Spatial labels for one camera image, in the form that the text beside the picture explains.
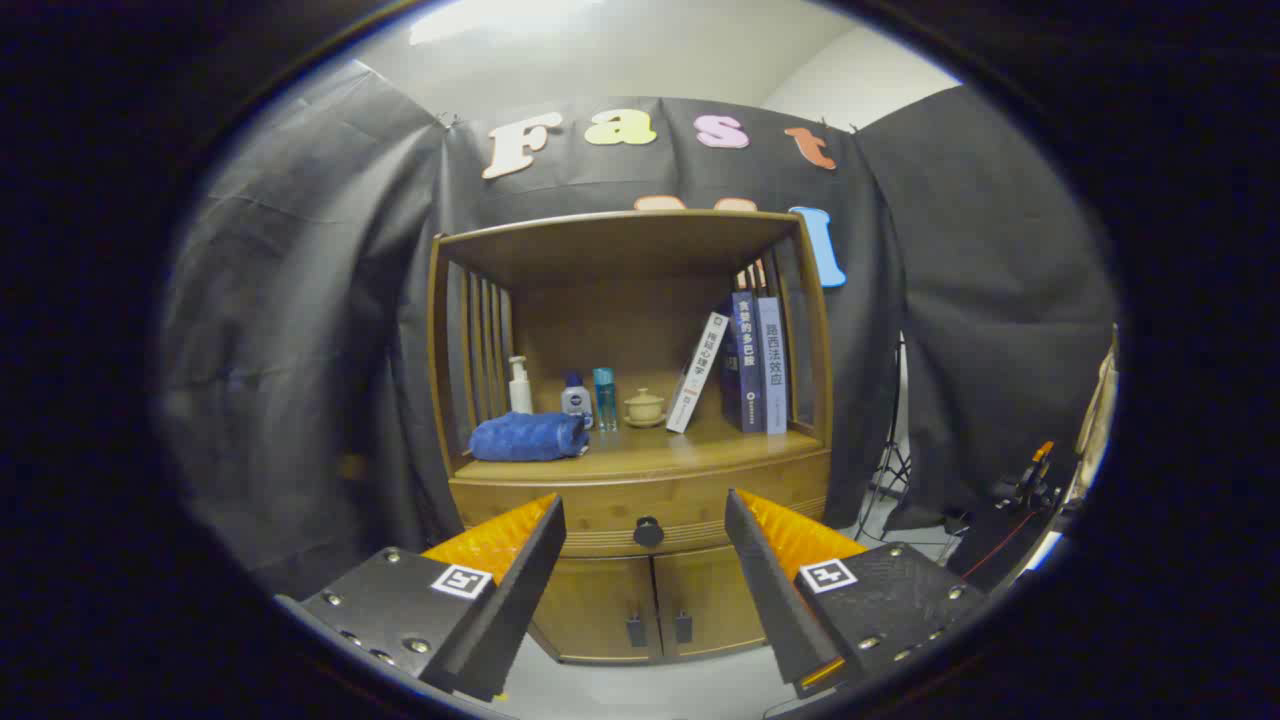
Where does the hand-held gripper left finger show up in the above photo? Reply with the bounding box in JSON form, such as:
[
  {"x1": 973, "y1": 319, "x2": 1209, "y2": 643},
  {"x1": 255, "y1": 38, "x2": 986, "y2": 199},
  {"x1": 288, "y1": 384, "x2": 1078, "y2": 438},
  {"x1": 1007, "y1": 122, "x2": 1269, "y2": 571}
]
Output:
[{"x1": 275, "y1": 492, "x2": 567, "y2": 703}]

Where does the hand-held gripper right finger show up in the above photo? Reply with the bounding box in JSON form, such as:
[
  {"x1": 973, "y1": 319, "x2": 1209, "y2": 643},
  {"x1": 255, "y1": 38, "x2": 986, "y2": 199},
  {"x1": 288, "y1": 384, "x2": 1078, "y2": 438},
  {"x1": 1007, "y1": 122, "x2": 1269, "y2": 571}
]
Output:
[{"x1": 724, "y1": 488, "x2": 991, "y2": 699}]

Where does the wooden drawer with black knob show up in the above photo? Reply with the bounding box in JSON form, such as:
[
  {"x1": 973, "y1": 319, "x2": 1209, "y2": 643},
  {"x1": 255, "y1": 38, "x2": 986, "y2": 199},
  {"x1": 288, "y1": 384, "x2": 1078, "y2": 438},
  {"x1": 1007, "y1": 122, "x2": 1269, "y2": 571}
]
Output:
[{"x1": 450, "y1": 450, "x2": 833, "y2": 557}]

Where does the wooden cabinet door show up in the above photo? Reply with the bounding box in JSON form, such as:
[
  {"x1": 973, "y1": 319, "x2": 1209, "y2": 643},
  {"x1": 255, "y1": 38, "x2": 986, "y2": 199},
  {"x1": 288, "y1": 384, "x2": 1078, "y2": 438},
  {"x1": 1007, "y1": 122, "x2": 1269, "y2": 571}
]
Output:
[
  {"x1": 652, "y1": 545, "x2": 769, "y2": 659},
  {"x1": 530, "y1": 553, "x2": 661, "y2": 663}
]

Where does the wooden countertop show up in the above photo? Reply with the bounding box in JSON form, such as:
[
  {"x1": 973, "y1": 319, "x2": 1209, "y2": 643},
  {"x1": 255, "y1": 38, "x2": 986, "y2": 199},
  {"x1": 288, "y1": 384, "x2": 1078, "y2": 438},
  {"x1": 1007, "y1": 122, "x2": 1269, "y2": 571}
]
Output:
[{"x1": 452, "y1": 415, "x2": 829, "y2": 483}]

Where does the wooden cabinet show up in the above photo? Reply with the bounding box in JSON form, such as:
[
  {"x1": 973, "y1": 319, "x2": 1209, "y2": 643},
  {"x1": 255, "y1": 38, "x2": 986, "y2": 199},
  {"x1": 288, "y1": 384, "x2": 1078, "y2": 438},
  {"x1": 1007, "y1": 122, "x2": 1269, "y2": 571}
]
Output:
[{"x1": 428, "y1": 208, "x2": 835, "y2": 665}]

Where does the blue folded towel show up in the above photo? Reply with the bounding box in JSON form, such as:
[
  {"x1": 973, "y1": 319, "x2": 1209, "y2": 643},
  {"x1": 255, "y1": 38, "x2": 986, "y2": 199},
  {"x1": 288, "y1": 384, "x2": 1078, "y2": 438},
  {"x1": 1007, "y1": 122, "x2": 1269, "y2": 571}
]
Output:
[{"x1": 469, "y1": 411, "x2": 591, "y2": 463}]

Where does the black light stand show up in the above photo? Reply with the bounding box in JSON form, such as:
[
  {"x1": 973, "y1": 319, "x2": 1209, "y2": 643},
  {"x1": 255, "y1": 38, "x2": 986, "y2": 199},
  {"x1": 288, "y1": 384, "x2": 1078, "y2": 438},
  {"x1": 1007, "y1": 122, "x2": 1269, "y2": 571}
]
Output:
[{"x1": 855, "y1": 335, "x2": 913, "y2": 541}]

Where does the white bottle with blue cap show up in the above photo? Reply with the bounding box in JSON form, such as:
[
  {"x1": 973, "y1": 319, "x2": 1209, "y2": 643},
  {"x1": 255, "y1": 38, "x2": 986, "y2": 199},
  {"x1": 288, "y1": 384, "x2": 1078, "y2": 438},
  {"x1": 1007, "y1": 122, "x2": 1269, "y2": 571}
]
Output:
[{"x1": 561, "y1": 373, "x2": 595, "y2": 429}]

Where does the light purple book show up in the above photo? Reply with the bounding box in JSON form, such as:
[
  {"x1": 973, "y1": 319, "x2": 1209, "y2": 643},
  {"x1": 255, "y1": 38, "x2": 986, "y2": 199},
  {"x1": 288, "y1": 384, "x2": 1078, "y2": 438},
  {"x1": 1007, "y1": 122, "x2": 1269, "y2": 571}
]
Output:
[{"x1": 755, "y1": 295, "x2": 791, "y2": 436}]

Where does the white book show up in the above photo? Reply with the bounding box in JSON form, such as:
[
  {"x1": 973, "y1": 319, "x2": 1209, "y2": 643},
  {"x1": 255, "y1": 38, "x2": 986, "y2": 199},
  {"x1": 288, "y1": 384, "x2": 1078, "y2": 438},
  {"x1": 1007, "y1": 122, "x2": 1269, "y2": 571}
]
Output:
[{"x1": 665, "y1": 311, "x2": 731, "y2": 435}]

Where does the black case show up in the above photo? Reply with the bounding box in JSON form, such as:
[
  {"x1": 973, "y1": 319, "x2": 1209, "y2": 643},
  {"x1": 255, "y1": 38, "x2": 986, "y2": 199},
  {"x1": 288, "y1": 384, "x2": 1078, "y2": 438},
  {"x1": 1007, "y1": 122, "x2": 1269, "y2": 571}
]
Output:
[{"x1": 945, "y1": 500, "x2": 1061, "y2": 593}]

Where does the dark blue book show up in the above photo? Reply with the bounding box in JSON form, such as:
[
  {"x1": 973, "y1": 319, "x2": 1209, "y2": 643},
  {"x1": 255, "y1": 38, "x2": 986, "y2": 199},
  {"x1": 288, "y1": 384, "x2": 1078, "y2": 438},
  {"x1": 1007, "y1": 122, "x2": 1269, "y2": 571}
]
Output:
[{"x1": 720, "y1": 290, "x2": 767, "y2": 434}]

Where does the black device with orange tip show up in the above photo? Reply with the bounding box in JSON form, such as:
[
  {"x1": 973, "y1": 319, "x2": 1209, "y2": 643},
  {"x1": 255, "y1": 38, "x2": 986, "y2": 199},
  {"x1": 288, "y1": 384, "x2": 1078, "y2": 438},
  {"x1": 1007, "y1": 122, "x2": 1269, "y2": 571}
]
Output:
[{"x1": 990, "y1": 440, "x2": 1063, "y2": 516}]

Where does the beige cloth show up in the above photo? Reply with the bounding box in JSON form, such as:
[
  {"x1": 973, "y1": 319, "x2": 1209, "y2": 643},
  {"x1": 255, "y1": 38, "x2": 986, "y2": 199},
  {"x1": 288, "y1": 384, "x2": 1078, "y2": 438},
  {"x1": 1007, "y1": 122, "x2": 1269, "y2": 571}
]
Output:
[{"x1": 1075, "y1": 330, "x2": 1119, "y2": 501}]

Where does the black backdrop cloth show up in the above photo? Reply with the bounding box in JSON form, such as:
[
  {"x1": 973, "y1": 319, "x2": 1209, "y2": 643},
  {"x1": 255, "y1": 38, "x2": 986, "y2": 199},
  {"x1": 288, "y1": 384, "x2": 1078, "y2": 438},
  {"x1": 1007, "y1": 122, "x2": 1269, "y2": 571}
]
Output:
[{"x1": 160, "y1": 60, "x2": 1119, "y2": 601}]

